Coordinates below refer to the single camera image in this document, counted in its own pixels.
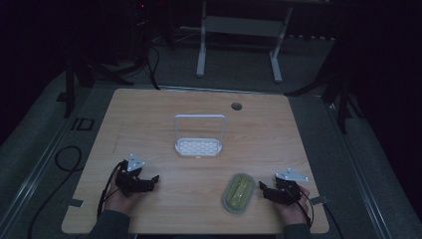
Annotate person's left hand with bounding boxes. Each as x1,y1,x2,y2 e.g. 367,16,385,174
104,172,142,217

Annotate black hanging cable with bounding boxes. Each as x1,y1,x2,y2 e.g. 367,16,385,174
142,39,162,91

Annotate person's right hand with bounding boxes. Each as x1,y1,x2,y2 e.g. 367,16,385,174
276,184,312,227

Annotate black floor cable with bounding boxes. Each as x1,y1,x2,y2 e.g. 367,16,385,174
27,145,84,239

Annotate green soap box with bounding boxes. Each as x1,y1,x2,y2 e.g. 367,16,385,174
221,172,257,215

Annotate black tripod stand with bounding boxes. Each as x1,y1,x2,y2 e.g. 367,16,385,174
55,54,135,120
284,49,366,135

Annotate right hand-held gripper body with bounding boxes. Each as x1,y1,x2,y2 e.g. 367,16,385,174
270,167,310,206

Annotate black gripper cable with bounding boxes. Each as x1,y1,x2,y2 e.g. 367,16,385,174
96,160,125,221
297,190,316,230

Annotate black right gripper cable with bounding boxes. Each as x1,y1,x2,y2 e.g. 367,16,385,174
297,190,316,230

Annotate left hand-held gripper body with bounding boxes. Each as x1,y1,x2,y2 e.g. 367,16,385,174
113,152,147,197

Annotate grey tape piece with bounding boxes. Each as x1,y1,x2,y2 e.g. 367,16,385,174
310,195,329,206
67,197,85,209

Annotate white rack with handle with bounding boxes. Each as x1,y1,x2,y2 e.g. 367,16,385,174
173,114,228,159

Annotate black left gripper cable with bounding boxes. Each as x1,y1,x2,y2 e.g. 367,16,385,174
96,160,125,221

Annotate white metal table frame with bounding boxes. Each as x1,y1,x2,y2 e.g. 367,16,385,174
195,0,295,85

